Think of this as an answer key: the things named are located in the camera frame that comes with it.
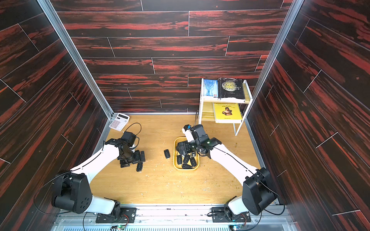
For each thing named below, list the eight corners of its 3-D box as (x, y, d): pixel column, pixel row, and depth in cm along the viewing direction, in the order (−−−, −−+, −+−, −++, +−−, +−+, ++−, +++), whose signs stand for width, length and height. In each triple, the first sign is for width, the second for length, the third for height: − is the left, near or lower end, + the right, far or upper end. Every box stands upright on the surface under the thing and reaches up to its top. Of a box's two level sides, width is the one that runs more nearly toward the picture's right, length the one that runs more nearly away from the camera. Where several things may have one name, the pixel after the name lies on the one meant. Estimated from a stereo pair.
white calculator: (109, 128, 112) (108, 126, 110) (120, 115, 122) (118, 112, 119) (121, 131, 110) (120, 129, 108) (131, 117, 120) (130, 114, 118)
